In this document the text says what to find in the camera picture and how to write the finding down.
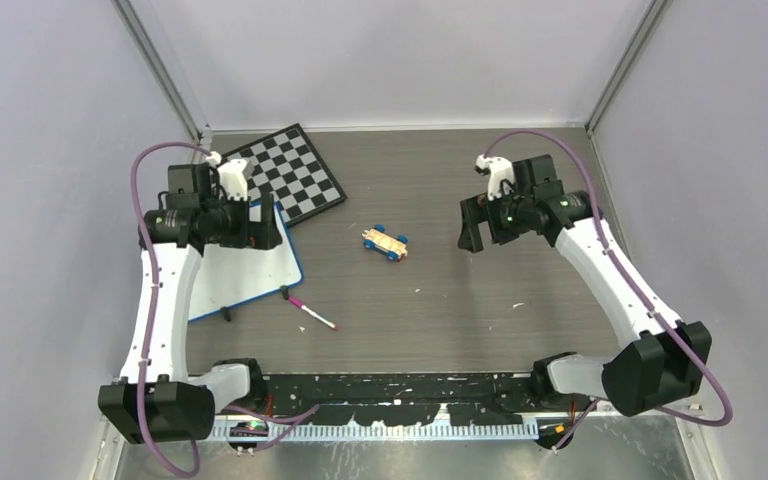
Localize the wooden toy car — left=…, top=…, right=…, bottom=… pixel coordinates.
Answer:
left=362, top=224, right=408, bottom=262

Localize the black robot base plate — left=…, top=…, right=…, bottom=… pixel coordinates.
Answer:
left=233, top=373, right=590, bottom=427

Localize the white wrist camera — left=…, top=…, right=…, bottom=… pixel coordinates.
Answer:
left=205, top=151, right=254, bottom=201
left=475, top=155, right=515, bottom=201

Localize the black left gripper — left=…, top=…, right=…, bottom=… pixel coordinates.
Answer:
left=202, top=190, right=281, bottom=249

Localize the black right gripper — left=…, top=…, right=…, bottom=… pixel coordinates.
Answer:
left=458, top=183, right=532, bottom=253

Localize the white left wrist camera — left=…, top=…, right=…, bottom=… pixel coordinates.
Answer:
left=205, top=151, right=254, bottom=201

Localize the blue framed whiteboard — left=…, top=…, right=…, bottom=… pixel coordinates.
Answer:
left=189, top=204, right=304, bottom=321

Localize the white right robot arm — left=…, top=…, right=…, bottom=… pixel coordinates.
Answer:
left=457, top=155, right=712, bottom=416

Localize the black white chessboard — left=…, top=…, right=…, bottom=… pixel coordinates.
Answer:
left=224, top=123, right=348, bottom=227

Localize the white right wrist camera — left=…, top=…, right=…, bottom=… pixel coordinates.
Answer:
left=475, top=155, right=515, bottom=201

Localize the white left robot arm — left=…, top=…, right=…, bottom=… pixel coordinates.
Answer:
left=98, top=159, right=283, bottom=444

